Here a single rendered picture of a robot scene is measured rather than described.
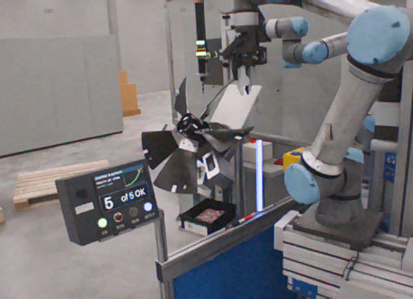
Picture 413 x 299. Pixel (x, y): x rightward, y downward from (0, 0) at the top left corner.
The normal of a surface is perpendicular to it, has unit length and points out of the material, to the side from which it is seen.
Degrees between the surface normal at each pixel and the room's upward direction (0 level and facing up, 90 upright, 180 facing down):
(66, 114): 90
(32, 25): 90
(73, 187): 75
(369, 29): 83
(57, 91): 90
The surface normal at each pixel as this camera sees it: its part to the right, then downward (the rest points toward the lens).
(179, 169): -0.01, -0.43
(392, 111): -0.61, 0.23
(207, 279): 0.65, 0.15
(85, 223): 0.61, -0.10
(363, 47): -0.80, 0.07
